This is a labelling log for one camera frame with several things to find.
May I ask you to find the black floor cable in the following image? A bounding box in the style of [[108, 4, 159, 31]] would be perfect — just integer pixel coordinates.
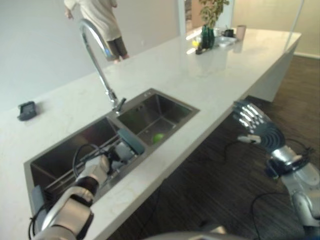
[[223, 141, 253, 165], [250, 191, 293, 240]]

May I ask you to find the small black device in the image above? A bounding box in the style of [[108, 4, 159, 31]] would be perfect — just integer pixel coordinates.
[[16, 100, 38, 122]]

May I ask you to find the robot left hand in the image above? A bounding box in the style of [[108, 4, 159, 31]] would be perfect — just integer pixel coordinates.
[[106, 139, 139, 173]]

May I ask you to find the metal sink rack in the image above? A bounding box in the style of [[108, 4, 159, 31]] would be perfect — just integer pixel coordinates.
[[44, 133, 131, 201]]

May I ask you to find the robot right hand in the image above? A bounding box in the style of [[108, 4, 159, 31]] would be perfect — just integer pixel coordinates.
[[232, 99, 286, 154]]

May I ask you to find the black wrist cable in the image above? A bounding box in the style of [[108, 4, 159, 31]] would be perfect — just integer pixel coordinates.
[[71, 143, 112, 182]]

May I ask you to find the person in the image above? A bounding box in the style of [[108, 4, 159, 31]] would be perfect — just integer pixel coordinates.
[[63, 0, 131, 62]]

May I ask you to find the teal dish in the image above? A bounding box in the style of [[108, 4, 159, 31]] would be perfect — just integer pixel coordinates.
[[118, 128, 146, 156]]

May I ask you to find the grey tray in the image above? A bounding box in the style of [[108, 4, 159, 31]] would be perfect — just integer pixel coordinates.
[[215, 36, 238, 48]]

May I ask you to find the pale pink cup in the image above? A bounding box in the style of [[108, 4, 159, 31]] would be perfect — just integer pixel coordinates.
[[236, 24, 247, 41]]

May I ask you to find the dark green glass vase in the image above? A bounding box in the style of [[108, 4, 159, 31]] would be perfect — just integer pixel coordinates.
[[201, 24, 216, 50]]

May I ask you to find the stainless steel double sink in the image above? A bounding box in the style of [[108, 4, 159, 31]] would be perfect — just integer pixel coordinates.
[[23, 87, 201, 218]]

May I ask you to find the leafy potted plant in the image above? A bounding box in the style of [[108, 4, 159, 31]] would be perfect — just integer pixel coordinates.
[[198, 0, 230, 29]]

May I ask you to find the chrome gooseneck faucet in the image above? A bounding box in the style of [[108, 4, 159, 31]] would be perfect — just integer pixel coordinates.
[[79, 18, 127, 115]]

